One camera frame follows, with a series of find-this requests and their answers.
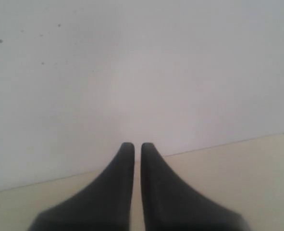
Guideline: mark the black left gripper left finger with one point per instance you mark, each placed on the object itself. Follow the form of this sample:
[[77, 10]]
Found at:
[[103, 205]]

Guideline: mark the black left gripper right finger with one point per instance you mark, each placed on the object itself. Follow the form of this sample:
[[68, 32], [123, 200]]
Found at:
[[170, 204]]

